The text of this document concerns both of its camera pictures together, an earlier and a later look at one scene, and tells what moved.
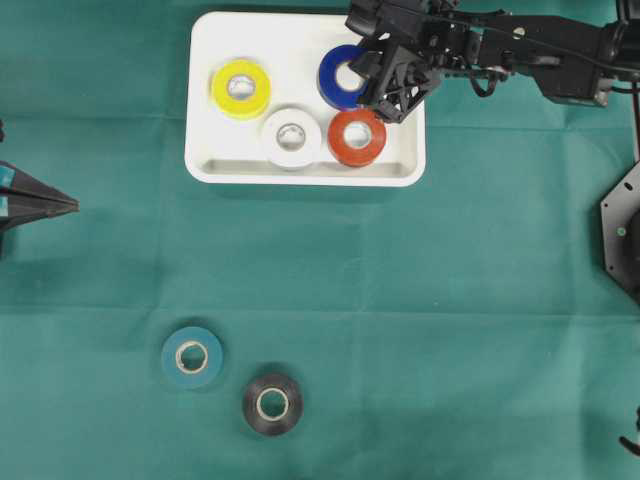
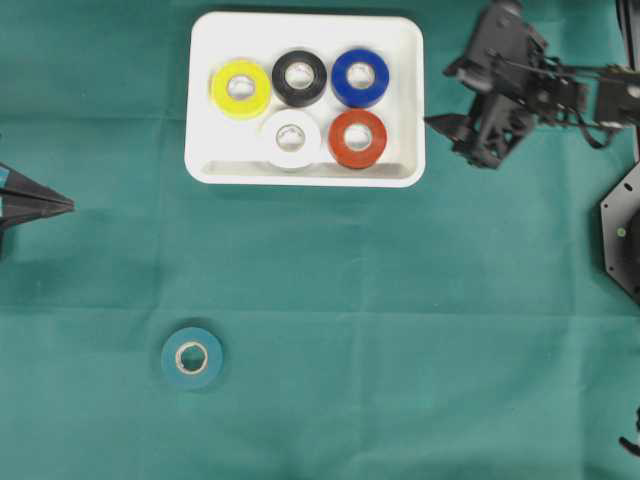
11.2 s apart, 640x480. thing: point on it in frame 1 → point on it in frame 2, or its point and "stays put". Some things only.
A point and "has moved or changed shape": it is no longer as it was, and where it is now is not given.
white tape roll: x=292 y=139 stays put
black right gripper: x=415 y=34 → x=507 y=62
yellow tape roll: x=240 y=88 stays put
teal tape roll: x=192 y=357 stays put
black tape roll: x=273 y=404 → x=299 y=78
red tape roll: x=352 y=156 stays put
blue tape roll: x=341 y=98 has moved or changed shape
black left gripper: x=23 y=200 stays put
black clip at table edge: x=627 y=443 stays put
